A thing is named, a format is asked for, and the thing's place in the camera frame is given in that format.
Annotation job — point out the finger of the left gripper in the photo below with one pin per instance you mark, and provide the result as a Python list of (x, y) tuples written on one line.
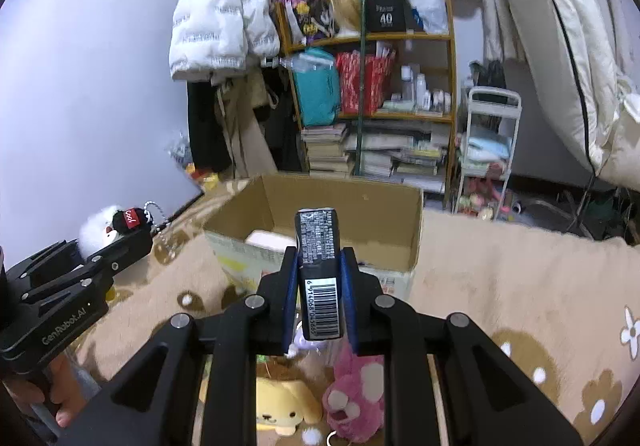
[(112, 260), (45, 266)]

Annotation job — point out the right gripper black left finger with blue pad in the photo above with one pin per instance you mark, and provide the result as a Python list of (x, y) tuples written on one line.
[(153, 398)]

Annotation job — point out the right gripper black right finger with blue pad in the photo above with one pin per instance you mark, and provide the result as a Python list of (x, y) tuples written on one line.
[(444, 380)]

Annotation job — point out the white fluffy black plush keychain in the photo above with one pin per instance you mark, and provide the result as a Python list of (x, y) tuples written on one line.
[(114, 222)]

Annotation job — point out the yellow dog plush toy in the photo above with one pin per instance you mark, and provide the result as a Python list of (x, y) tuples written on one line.
[(285, 399)]

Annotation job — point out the pink rabbit plush toy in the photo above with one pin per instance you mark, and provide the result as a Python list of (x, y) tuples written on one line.
[(354, 401)]

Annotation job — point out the black barcode package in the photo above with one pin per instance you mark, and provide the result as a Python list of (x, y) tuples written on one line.
[(319, 273)]

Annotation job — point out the person's left hand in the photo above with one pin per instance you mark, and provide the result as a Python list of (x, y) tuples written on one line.
[(64, 392)]

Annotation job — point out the black hanging garment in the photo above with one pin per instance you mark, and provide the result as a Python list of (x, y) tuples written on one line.
[(208, 145)]

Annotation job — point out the beige hanging trousers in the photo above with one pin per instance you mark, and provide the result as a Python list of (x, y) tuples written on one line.
[(236, 100)]

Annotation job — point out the cardboard box printed front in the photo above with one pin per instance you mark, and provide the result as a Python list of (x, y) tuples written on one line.
[(381, 222)]

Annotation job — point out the white puffer jacket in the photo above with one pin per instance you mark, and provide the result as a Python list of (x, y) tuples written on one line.
[(216, 39)]

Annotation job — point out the teal bag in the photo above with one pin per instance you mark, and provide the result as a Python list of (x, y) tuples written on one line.
[(317, 86)]

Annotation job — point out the stack of books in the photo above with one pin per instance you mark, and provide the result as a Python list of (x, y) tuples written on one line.
[(412, 152)]

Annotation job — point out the white rolling cart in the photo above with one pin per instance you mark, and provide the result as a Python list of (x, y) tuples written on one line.
[(486, 151)]

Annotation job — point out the wooden bookshelf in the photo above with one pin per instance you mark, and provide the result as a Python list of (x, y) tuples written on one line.
[(418, 55)]

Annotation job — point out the red patterned gift bag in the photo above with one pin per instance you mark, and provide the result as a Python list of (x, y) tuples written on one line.
[(378, 70)]

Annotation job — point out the anime print bag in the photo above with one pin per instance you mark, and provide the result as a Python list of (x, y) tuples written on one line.
[(310, 20)]

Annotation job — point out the blonde wig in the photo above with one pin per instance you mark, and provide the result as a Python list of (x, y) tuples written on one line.
[(347, 14)]

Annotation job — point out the green pole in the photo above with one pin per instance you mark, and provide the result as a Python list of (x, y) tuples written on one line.
[(362, 87)]

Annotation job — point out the black box with 40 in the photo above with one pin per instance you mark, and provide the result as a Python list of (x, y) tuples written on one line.
[(382, 16)]

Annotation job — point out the cream duvet with black zipper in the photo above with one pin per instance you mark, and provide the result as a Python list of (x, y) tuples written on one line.
[(590, 103)]

